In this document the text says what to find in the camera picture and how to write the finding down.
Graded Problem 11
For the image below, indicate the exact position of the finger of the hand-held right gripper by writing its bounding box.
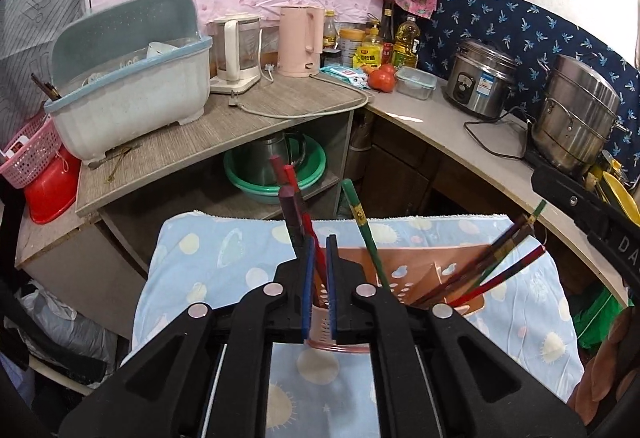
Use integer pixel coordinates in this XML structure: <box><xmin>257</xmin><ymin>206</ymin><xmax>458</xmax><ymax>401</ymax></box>
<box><xmin>531</xmin><ymin>166</ymin><xmax>603</xmax><ymax>233</ymax></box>

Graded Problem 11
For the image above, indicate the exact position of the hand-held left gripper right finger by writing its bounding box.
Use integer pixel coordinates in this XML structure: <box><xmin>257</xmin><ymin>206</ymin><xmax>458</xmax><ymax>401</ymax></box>
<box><xmin>326</xmin><ymin>234</ymin><xmax>587</xmax><ymax>438</ymax></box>

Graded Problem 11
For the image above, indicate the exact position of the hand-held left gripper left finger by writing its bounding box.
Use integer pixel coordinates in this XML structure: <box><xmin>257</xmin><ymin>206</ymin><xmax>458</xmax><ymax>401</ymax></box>
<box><xmin>60</xmin><ymin>235</ymin><xmax>319</xmax><ymax>438</ymax></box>

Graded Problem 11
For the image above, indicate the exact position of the green chopstick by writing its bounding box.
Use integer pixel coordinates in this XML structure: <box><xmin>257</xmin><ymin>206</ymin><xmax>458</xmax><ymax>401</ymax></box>
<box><xmin>445</xmin><ymin>199</ymin><xmax>548</xmax><ymax>306</ymax></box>
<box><xmin>341</xmin><ymin>179</ymin><xmax>388</xmax><ymax>291</ymax></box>

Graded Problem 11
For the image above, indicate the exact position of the brown chopstick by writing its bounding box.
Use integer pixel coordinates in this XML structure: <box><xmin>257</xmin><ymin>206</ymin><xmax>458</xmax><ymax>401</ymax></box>
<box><xmin>279</xmin><ymin>186</ymin><xmax>307</xmax><ymax>259</ymax></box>

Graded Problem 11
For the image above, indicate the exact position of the dark red chopstick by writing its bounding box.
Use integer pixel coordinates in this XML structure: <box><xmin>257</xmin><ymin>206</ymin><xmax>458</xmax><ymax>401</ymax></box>
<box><xmin>442</xmin><ymin>245</ymin><xmax>547</xmax><ymax>307</ymax></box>

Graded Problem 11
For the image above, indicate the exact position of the pink perforated utensil holder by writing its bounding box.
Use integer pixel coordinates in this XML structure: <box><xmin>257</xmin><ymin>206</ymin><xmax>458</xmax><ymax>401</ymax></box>
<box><xmin>300</xmin><ymin>245</ymin><xmax>493</xmax><ymax>354</ymax></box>

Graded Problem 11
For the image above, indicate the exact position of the person's right hand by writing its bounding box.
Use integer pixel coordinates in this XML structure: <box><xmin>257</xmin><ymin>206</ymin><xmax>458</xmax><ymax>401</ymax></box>
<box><xmin>567</xmin><ymin>305</ymin><xmax>635</xmax><ymax>419</ymax></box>

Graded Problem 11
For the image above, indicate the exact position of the black induction cooker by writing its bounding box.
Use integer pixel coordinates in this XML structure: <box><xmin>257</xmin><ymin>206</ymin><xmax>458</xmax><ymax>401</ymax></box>
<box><xmin>524</xmin><ymin>150</ymin><xmax>593</xmax><ymax>179</ymax></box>

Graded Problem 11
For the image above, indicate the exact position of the green plastic bag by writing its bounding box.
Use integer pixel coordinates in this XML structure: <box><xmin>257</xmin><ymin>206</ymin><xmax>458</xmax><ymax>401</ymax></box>
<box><xmin>571</xmin><ymin>275</ymin><xmax>632</xmax><ymax>351</ymax></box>

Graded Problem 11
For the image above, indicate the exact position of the steel steamer pot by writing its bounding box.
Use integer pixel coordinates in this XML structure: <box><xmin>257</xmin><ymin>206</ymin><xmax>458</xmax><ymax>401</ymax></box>
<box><xmin>531</xmin><ymin>54</ymin><xmax>622</xmax><ymax>177</ymax></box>

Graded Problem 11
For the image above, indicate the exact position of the blue printed tablecloth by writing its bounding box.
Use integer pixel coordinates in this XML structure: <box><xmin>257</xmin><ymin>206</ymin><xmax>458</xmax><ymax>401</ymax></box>
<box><xmin>122</xmin><ymin>210</ymin><xmax>586</xmax><ymax>438</ymax></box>

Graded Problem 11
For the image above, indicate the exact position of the green plastic basin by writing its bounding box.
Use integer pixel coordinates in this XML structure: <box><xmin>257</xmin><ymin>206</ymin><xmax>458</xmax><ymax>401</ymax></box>
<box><xmin>223</xmin><ymin>135</ymin><xmax>327</xmax><ymax>205</ymax></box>

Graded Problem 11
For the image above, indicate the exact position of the beige curved counter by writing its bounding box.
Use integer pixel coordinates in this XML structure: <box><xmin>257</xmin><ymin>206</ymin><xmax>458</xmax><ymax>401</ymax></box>
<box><xmin>364</xmin><ymin>85</ymin><xmax>632</xmax><ymax>307</ymax></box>

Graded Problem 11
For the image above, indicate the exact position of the steel rice cooker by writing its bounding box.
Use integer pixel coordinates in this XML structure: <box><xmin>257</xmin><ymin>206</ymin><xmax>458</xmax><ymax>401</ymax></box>
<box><xmin>446</xmin><ymin>38</ymin><xmax>519</xmax><ymax>120</ymax></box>

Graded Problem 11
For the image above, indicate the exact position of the steel kettle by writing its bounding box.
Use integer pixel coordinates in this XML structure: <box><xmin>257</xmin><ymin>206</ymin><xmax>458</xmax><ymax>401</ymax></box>
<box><xmin>249</xmin><ymin>130</ymin><xmax>307</xmax><ymax>187</ymax></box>

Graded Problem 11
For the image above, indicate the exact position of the clear food container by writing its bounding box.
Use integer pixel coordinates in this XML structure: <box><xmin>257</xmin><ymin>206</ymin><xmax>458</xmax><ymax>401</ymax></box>
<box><xmin>395</xmin><ymin>66</ymin><xmax>437</xmax><ymax>100</ymax></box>

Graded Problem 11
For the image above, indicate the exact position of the dark blue printed cloth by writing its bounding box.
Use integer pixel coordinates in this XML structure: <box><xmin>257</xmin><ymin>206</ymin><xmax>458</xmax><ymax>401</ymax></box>
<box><xmin>422</xmin><ymin>0</ymin><xmax>640</xmax><ymax>159</ymax></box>

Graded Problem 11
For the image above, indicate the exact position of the grey wood-grain cabinet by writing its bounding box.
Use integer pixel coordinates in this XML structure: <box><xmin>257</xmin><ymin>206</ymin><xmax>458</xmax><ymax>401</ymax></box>
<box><xmin>15</xmin><ymin>74</ymin><xmax>372</xmax><ymax>344</ymax></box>

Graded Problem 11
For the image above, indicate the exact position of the red tomato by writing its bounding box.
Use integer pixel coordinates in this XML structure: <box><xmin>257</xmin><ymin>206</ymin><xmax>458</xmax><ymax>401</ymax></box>
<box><xmin>368</xmin><ymin>65</ymin><xmax>397</xmax><ymax>93</ymax></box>

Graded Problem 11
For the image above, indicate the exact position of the cooking oil bottle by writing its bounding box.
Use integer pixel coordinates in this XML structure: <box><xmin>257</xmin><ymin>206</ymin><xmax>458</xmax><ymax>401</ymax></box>
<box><xmin>394</xmin><ymin>15</ymin><xmax>422</xmax><ymax>68</ymax></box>

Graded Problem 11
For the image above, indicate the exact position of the wet wipes pack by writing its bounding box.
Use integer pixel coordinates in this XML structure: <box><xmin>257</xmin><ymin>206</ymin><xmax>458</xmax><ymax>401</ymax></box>
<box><xmin>319</xmin><ymin>65</ymin><xmax>372</xmax><ymax>89</ymax></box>

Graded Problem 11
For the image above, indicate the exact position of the small yellow bottle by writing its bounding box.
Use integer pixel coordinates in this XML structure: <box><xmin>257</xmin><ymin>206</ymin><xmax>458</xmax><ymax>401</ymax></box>
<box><xmin>355</xmin><ymin>45</ymin><xmax>384</xmax><ymax>71</ymax></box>

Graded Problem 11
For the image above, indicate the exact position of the dark glass bottle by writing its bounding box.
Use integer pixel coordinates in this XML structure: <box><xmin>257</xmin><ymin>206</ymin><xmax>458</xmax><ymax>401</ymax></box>
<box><xmin>381</xmin><ymin>2</ymin><xmax>396</xmax><ymax>44</ymax></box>

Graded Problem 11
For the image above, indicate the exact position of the yellow lidded jar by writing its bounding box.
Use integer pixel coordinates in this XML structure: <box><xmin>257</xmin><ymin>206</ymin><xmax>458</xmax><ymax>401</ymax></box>
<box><xmin>340</xmin><ymin>28</ymin><xmax>366</xmax><ymax>68</ymax></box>

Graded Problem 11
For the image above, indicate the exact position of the pink electric kettle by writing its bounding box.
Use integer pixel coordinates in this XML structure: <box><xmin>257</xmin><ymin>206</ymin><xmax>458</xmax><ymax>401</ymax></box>
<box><xmin>277</xmin><ymin>5</ymin><xmax>326</xmax><ymax>78</ymax></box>

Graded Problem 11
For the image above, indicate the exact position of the grey plastic bag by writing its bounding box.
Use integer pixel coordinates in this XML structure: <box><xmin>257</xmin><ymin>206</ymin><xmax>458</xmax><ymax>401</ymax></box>
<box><xmin>19</xmin><ymin>292</ymin><xmax>117</xmax><ymax>365</ymax></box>

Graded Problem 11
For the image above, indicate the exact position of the white glass kettle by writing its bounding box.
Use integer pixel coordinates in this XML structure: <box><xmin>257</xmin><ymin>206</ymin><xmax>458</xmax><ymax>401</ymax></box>
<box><xmin>207</xmin><ymin>12</ymin><xmax>264</xmax><ymax>94</ymax></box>

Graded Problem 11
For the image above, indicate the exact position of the white dish rack green lid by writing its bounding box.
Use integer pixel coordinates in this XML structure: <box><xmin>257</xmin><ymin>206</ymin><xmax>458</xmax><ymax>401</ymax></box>
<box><xmin>44</xmin><ymin>0</ymin><xmax>213</xmax><ymax>169</ymax></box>

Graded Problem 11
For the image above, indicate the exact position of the red plastic basin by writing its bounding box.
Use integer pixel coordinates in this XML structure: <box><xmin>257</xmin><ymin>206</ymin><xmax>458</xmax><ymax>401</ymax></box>
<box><xmin>24</xmin><ymin>150</ymin><xmax>82</xmax><ymax>225</ymax></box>

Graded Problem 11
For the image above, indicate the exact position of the pink plastic basket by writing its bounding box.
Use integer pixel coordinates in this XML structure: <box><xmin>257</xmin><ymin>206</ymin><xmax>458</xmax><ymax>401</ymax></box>
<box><xmin>0</xmin><ymin>113</ymin><xmax>63</xmax><ymax>189</ymax></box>

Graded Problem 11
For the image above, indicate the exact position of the black power cable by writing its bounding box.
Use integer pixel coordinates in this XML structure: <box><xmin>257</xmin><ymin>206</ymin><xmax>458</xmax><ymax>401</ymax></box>
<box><xmin>464</xmin><ymin>106</ymin><xmax>535</xmax><ymax>163</ymax></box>

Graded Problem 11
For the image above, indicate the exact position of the white power cable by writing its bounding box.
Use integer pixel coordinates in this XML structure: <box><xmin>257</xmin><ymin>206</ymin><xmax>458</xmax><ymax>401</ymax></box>
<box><xmin>228</xmin><ymin>62</ymin><xmax>372</xmax><ymax>120</ymax></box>

